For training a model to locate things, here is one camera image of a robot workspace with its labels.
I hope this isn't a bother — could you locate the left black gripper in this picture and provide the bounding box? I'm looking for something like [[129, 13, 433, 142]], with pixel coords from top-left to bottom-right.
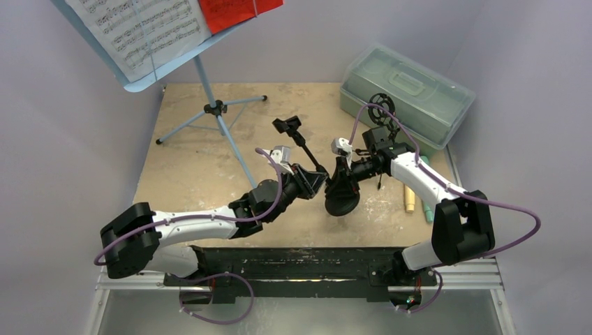
[[265, 163, 326, 223]]

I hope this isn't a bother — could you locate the black round-base mic stand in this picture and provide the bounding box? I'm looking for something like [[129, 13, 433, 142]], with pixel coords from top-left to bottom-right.
[[272, 116, 360, 216]]

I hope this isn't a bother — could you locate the cream yellow microphone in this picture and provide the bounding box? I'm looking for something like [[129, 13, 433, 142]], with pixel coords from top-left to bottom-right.
[[404, 184, 415, 214]]

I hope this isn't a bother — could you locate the black tripod shock-mount stand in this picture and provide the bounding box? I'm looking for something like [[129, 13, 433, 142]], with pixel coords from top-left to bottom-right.
[[367, 93, 400, 140]]

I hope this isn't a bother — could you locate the mint green microphone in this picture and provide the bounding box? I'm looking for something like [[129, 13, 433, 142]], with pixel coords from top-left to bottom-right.
[[420, 155, 434, 223]]

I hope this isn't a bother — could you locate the blue music stand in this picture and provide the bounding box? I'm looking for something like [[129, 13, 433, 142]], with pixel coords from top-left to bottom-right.
[[53, 1, 267, 186]]

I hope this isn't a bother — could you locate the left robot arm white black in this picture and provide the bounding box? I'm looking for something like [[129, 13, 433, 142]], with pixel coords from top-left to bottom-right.
[[95, 163, 328, 285]]

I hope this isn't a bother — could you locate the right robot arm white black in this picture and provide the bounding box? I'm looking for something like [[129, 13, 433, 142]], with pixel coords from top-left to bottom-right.
[[325, 126, 495, 284]]

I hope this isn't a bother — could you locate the green translucent storage case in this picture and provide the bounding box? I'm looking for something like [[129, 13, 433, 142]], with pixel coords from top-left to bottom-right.
[[339, 44, 475, 157]]

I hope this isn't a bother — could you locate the red sheet music page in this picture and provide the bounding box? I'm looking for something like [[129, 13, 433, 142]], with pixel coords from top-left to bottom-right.
[[198, 0, 283, 34]]

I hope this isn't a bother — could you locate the white sheet music page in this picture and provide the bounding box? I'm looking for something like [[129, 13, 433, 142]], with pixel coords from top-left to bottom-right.
[[66, 0, 212, 82]]

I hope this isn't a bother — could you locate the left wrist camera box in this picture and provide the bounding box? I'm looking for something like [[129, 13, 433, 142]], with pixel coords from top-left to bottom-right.
[[265, 145, 293, 174]]

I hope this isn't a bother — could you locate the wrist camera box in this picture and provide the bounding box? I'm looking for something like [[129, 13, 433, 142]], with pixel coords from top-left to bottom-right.
[[265, 145, 293, 174], [331, 137, 353, 165]]

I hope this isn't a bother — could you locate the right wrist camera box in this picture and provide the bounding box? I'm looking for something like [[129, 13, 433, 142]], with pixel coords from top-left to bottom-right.
[[331, 137, 353, 165]]

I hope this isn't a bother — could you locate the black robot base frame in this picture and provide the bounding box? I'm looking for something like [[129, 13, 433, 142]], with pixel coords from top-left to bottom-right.
[[163, 247, 438, 305]]

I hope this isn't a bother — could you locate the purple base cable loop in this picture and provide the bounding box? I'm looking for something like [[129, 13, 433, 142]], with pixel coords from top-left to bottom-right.
[[178, 271, 256, 325]]

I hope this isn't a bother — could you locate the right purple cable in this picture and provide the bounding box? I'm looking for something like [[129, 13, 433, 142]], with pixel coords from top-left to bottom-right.
[[346, 102, 542, 315]]

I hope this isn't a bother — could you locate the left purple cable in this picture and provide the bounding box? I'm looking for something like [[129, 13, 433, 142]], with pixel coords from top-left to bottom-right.
[[94, 147, 284, 267]]

